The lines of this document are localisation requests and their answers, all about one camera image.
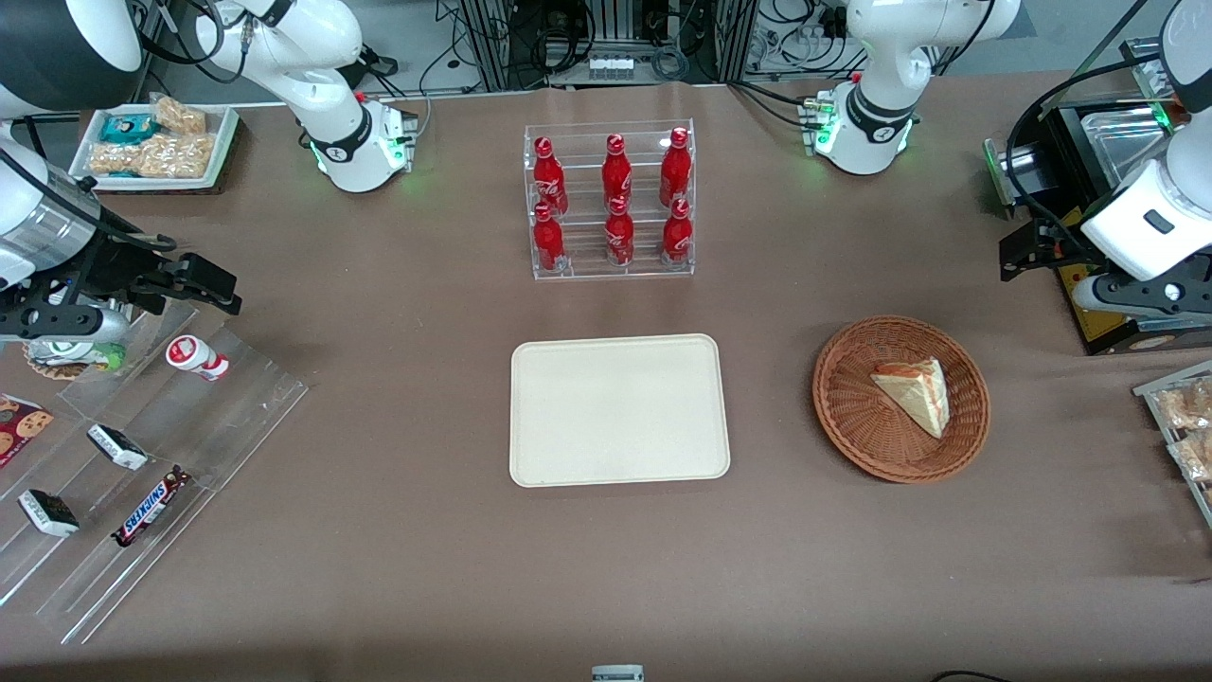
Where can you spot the red cookie package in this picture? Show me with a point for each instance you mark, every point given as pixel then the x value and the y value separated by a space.
pixel 21 426

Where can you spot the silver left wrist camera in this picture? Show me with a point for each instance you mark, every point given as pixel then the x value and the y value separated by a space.
pixel 1136 296

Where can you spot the grey tray with snacks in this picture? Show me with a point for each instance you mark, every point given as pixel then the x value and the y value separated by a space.
pixel 1150 393

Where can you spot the green white cup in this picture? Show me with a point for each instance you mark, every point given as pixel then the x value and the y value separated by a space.
pixel 106 357

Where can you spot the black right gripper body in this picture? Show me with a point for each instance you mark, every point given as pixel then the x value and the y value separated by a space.
pixel 112 267

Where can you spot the brown Snickers bar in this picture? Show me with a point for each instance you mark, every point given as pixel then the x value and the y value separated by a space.
pixel 151 507

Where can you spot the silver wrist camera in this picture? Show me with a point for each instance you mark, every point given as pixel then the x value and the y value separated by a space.
pixel 76 324
pixel 1136 296

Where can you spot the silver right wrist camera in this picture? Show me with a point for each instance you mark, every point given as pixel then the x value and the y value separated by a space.
pixel 76 324

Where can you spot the red cola bottle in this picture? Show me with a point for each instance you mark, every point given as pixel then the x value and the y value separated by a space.
pixel 549 180
pixel 677 237
pixel 548 242
pixel 616 172
pixel 619 237
pixel 675 170

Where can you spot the grey white device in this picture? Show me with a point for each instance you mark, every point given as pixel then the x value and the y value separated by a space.
pixel 617 673

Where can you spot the black countertop appliance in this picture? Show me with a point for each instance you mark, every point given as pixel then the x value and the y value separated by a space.
pixel 1060 161

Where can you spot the aluminium equipment rack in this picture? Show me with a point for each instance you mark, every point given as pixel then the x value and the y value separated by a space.
pixel 492 38

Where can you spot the small rice cracker bag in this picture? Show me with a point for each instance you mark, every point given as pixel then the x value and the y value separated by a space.
pixel 180 116

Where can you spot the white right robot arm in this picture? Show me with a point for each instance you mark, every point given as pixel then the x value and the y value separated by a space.
pixel 312 85

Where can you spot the brown wicker basket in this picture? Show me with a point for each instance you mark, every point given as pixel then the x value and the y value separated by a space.
pixel 852 417

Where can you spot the white red yogurt bottle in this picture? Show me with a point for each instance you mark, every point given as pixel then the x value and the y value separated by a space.
pixel 194 356

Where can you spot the clear acrylic bottle rack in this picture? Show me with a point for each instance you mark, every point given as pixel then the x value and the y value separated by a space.
pixel 587 256

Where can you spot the silver metal pan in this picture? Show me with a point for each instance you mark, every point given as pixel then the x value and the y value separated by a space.
pixel 1117 142

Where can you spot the beige plastic tray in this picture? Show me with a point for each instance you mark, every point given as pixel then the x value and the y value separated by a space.
pixel 615 412

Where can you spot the white rectangular snack tray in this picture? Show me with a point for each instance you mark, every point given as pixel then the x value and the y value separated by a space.
pixel 225 142

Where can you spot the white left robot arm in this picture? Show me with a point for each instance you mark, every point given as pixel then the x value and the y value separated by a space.
pixel 881 57

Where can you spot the clear bagged pastry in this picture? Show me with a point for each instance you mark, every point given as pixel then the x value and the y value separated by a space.
pixel 1188 405
pixel 1195 457

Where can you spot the large rice cracker bag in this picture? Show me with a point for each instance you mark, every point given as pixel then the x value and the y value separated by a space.
pixel 170 156

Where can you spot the small wicker coaster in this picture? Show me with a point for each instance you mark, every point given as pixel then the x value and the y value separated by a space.
pixel 43 367

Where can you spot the triangle sandwich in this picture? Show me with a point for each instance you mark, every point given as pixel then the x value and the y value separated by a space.
pixel 917 393

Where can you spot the clear acrylic stepped display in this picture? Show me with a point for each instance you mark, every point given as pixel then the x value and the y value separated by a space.
pixel 199 436

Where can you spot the white power strip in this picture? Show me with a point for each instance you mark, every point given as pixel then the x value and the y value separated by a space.
pixel 611 68

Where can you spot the teal snack packet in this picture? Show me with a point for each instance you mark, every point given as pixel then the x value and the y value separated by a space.
pixel 128 128

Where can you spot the black white snack bar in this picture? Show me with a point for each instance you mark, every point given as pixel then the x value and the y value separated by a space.
pixel 47 512
pixel 117 447

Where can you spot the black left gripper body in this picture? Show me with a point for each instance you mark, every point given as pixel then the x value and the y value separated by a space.
pixel 1056 243

